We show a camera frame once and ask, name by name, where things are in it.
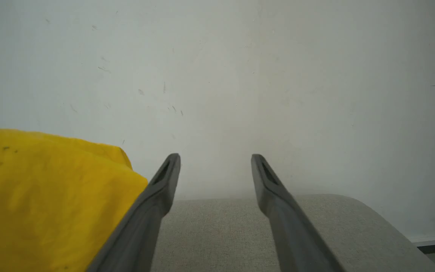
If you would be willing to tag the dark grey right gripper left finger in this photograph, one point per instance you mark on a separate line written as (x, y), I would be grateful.
(142, 226)

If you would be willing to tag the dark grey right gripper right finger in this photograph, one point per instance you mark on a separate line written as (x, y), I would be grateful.
(296, 238)

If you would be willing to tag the yellow cartoon face t-shirt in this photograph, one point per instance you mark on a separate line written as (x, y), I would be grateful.
(43, 204)

